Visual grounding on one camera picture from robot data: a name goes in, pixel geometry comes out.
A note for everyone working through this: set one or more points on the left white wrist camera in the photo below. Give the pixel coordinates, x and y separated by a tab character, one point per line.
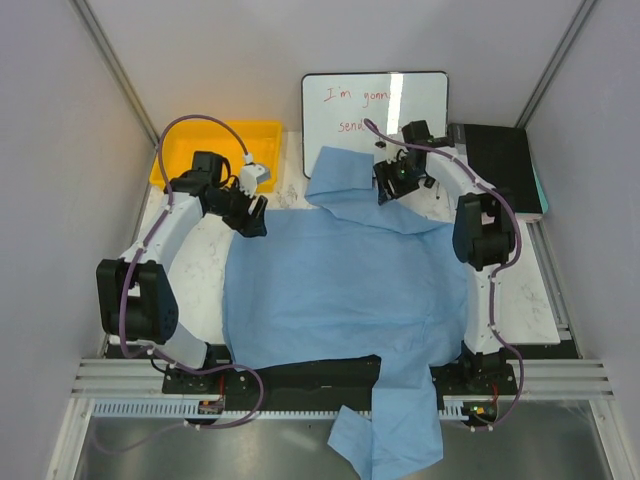
252	175

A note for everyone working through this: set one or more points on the blue long sleeve shirt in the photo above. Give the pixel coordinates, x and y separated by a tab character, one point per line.
344	278

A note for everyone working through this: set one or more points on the yellow plastic tray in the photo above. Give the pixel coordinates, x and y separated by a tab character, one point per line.
262	139

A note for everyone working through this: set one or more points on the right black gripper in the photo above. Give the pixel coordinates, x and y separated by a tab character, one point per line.
385	171

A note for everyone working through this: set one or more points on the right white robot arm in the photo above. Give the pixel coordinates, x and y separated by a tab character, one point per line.
486	237

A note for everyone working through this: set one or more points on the small whiteboard with red writing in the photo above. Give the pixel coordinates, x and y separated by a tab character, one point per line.
334	107

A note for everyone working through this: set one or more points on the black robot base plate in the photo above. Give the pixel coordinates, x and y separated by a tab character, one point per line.
329	384

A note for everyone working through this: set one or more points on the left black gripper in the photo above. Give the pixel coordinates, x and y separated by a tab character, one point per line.
248	225

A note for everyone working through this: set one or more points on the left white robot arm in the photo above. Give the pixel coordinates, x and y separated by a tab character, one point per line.
136	300

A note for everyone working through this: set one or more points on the white slotted cable duct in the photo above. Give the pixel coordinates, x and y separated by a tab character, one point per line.
452	408

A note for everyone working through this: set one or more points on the black binder folder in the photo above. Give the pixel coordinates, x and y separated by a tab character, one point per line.
501	155

